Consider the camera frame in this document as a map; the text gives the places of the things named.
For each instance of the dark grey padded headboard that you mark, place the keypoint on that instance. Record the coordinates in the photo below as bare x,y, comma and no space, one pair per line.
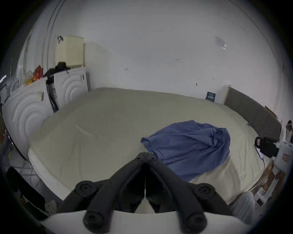
251,112

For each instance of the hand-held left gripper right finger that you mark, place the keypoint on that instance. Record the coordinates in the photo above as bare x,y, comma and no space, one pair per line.
178,194

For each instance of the person's legs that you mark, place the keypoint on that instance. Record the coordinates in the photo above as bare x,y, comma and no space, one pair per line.
245,205

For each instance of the blue shirt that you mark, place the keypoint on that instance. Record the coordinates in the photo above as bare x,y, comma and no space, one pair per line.
190,146

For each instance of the bed with beige sheet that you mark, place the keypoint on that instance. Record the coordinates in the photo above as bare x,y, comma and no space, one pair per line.
103,118

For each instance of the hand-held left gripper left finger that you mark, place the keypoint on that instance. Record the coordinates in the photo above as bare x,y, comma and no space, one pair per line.
107,194

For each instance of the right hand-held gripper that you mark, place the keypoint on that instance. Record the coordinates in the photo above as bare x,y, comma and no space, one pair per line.
270,148

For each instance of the small white cabinet with arcs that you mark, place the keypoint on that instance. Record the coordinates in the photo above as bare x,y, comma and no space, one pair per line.
71,84

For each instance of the cream slatted laundry basket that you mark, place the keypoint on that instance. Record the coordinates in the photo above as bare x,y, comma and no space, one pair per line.
69,51

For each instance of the large white cabinet with arcs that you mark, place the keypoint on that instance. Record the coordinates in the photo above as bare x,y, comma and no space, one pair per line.
25,112

